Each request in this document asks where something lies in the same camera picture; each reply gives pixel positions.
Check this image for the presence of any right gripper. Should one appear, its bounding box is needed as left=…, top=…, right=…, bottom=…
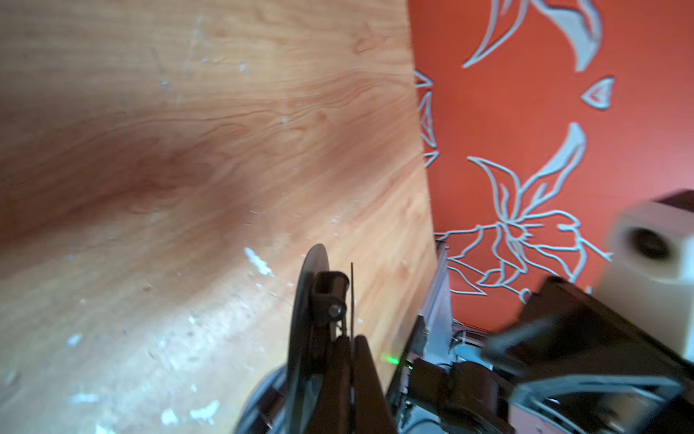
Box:
left=482, top=276, right=693, bottom=433

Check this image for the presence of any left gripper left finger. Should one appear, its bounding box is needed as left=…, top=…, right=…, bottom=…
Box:
left=305, top=336, right=352, bottom=433

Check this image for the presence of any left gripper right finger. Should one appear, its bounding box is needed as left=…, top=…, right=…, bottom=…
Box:
left=352, top=336, right=398, bottom=434

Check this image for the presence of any dark grey phone stand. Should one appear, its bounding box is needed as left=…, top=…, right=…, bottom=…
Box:
left=234, top=244, right=351, bottom=433

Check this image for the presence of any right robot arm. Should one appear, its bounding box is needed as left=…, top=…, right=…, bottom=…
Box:
left=405, top=277, right=693, bottom=433

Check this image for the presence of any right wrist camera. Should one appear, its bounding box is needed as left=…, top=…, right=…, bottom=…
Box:
left=594, top=189, right=693, bottom=362

